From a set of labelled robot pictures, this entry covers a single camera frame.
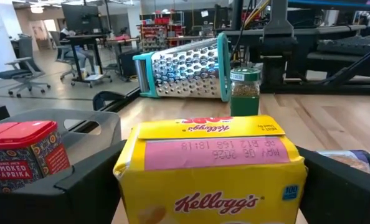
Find person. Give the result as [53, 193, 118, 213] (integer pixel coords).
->
[59, 27, 96, 75]

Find black aluminium rig frame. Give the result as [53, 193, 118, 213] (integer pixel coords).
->
[103, 0, 370, 113]

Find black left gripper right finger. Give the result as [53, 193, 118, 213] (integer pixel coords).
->
[296, 146, 370, 224]

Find dark bottle pink tip lying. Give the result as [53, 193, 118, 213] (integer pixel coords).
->
[315, 149, 370, 179]

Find yellow Corn Pops cereal box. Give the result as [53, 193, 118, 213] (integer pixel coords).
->
[113, 114, 308, 224]

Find black PC tower blue lights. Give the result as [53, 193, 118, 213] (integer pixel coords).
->
[118, 49, 141, 81]

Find smoked paprika tin red lid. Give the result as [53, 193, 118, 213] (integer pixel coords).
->
[0, 120, 71, 194]

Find black standing desk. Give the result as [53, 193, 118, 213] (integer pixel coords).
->
[65, 34, 113, 88]

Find blue screen monitor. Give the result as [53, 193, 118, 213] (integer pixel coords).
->
[286, 0, 370, 9]

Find black desk monitor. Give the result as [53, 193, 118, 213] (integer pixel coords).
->
[61, 3, 104, 35]

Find teal steel box grater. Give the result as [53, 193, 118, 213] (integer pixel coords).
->
[132, 32, 232, 103]

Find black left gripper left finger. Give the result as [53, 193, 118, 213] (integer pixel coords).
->
[0, 139, 127, 224]

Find shelf with red bins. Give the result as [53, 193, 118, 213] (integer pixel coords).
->
[140, 11, 186, 53]

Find grey office chair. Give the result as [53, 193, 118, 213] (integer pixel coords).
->
[0, 36, 51, 98]

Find black laptop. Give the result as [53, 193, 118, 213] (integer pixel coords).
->
[306, 35, 370, 78]

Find green spice jar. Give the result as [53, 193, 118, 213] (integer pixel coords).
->
[229, 67, 262, 118]

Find translucent grey plastic bin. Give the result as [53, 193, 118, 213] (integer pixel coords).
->
[0, 108, 123, 166]

